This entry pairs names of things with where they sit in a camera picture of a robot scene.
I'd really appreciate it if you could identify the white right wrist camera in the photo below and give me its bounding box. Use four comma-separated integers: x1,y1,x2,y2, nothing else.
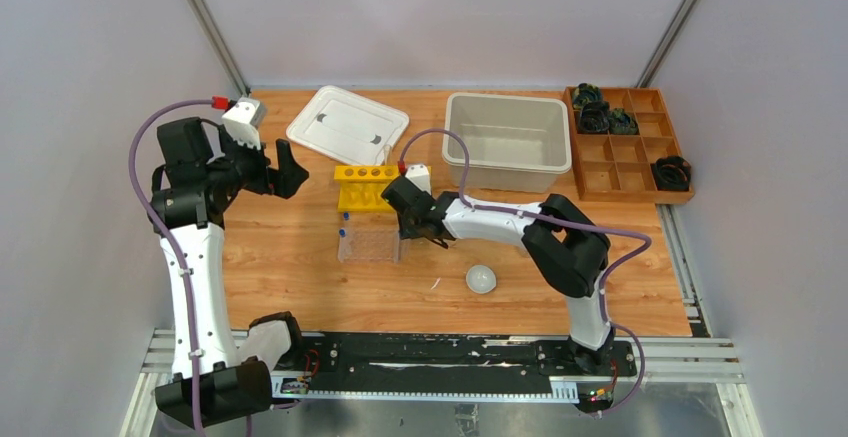
405,164,432,194

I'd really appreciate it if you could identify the black ring part on tray edge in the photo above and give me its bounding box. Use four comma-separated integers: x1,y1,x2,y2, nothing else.
650,155,692,192

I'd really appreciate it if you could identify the white plastic bin lid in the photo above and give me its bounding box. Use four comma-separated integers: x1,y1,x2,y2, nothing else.
286,85,409,166

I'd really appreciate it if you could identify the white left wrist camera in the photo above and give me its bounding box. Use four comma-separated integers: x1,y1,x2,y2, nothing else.
222,97,267,150

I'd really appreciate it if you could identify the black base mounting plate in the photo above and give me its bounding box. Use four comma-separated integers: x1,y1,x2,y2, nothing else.
275,332,638,397

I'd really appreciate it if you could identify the dark green ring part right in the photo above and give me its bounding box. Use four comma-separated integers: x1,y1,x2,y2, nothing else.
608,108,639,135

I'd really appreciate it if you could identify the clear acrylic tube rack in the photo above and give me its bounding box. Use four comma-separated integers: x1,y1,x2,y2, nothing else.
337,225,402,263

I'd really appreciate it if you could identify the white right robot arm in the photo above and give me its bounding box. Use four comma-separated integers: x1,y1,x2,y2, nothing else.
381,176,615,375

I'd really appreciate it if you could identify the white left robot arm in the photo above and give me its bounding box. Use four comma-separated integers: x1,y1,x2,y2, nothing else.
149,117,309,431

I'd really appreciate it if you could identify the dark green ring part top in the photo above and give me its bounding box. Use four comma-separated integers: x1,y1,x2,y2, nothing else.
571,83,604,110

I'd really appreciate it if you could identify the white plastic bin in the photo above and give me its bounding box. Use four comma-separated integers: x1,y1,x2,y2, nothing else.
444,92,572,193

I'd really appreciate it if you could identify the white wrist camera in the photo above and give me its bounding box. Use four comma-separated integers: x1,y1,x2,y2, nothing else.
405,164,432,194
222,97,267,150

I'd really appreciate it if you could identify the blue capped tube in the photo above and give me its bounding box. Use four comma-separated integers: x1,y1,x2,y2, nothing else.
339,228,349,254
339,212,350,238

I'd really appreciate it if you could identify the wooden compartment tray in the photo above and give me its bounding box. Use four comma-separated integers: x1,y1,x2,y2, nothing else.
562,86,695,205

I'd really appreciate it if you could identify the dark green ring part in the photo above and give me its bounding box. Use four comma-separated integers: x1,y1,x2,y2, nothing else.
571,83,604,110
608,108,639,135

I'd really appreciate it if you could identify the yellow test tube rack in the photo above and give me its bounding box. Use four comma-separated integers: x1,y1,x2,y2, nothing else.
334,165,401,213

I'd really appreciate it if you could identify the aluminium frame rail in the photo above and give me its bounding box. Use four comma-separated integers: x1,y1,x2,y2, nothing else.
119,329,764,437

